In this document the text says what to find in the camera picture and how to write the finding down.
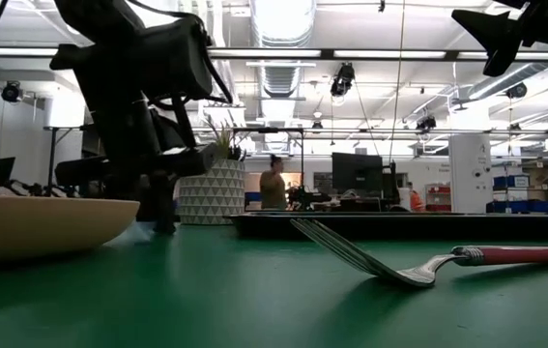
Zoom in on thin hanging cord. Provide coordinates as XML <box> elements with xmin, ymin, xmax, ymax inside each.
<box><xmin>388</xmin><ymin>0</ymin><xmax>406</xmax><ymax>165</ymax></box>

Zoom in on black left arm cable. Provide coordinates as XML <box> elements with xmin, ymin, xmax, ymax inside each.
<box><xmin>126</xmin><ymin>0</ymin><xmax>234</xmax><ymax>105</ymax></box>

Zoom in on person in orange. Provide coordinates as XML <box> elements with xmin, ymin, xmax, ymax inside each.
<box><xmin>407</xmin><ymin>182</ymin><xmax>427</xmax><ymax>213</ymax></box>

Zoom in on green plant in patterned pot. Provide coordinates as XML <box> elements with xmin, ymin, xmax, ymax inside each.
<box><xmin>176</xmin><ymin>115</ymin><xmax>248</xmax><ymax>226</ymax></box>

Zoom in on round orange plate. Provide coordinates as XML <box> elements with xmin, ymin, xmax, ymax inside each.
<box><xmin>0</xmin><ymin>194</ymin><xmax>141</xmax><ymax>266</ymax></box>

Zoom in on black computer monitor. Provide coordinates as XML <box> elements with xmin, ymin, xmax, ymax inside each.
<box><xmin>331</xmin><ymin>152</ymin><xmax>384</xmax><ymax>192</ymax></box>

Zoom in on black plastic tray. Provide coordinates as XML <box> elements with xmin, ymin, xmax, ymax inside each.
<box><xmin>227</xmin><ymin>211</ymin><xmax>548</xmax><ymax>242</ymax></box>

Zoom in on silver ceiling air duct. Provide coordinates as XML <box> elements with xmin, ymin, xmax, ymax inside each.
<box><xmin>248</xmin><ymin>0</ymin><xmax>318</xmax><ymax>151</ymax></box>

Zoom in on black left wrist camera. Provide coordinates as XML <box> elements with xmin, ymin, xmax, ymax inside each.
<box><xmin>155</xmin><ymin>16</ymin><xmax>216</xmax><ymax>101</ymax></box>

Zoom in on white square pillar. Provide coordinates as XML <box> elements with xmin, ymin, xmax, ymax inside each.
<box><xmin>448</xmin><ymin>133</ymin><xmax>494</xmax><ymax>214</ymax></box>

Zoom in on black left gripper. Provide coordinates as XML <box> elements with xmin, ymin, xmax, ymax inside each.
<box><xmin>54</xmin><ymin>96</ymin><xmax>217</xmax><ymax>237</ymax></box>

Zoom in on blue storage bins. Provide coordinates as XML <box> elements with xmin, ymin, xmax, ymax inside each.
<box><xmin>485</xmin><ymin>174</ymin><xmax>548</xmax><ymax>214</ymax></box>

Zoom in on fork with red handle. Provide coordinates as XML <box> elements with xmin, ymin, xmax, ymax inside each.
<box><xmin>290</xmin><ymin>217</ymin><xmax>548</xmax><ymax>290</ymax></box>

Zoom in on red storage bins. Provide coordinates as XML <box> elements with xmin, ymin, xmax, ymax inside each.
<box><xmin>425</xmin><ymin>183</ymin><xmax>452</xmax><ymax>213</ymax></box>

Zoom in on black light stand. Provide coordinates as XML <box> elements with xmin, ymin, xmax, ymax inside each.
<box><xmin>43</xmin><ymin>125</ymin><xmax>84</xmax><ymax>197</ymax></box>

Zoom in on small black laptop screen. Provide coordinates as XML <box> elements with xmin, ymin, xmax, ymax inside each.
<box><xmin>0</xmin><ymin>157</ymin><xmax>16</xmax><ymax>188</ymax></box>

